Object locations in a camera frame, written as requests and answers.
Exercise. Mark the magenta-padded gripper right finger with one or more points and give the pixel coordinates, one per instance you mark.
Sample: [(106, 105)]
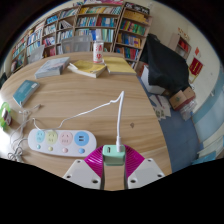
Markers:
[(146, 172)]

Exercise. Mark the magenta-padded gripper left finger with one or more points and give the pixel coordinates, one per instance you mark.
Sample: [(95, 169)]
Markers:
[(85, 174)]

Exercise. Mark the green block charger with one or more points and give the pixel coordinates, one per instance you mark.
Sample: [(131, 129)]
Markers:
[(114, 156)]

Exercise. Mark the white power strip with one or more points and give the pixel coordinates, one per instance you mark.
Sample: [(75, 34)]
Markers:
[(61, 143)]

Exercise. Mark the cardboard box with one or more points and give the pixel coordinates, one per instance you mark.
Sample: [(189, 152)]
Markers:
[(181, 98)]

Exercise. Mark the small white bottle red label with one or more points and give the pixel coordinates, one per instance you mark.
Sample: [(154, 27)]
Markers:
[(6, 116)]

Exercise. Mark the teal book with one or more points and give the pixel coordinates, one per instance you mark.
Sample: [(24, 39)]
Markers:
[(26, 91)]

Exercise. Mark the open yellow book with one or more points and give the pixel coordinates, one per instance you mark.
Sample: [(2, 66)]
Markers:
[(87, 68)]

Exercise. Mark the green tape roll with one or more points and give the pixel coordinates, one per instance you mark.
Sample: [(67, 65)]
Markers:
[(3, 106)]

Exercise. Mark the black cloth cover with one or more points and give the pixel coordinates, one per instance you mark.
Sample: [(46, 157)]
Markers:
[(165, 66)]

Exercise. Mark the closed yellow book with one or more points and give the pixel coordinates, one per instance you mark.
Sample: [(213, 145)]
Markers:
[(118, 65)]

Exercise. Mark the grey book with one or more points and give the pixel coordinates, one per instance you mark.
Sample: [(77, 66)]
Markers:
[(52, 67)]

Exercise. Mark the clear bottle with red label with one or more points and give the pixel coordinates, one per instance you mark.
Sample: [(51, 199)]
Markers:
[(98, 52)]

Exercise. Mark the small grey mesh chair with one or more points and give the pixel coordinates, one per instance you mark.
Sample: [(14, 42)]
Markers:
[(36, 54)]

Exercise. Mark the large grey mesh chair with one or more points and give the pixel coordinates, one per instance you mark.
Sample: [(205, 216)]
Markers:
[(76, 44)]

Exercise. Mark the small wooden shelf unit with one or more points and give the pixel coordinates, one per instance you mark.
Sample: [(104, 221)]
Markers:
[(181, 45)]

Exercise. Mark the wooden bookshelf unit with books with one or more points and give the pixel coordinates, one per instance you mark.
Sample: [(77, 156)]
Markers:
[(100, 21)]

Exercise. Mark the red wall banner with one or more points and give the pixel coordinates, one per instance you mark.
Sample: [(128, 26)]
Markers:
[(196, 66)]

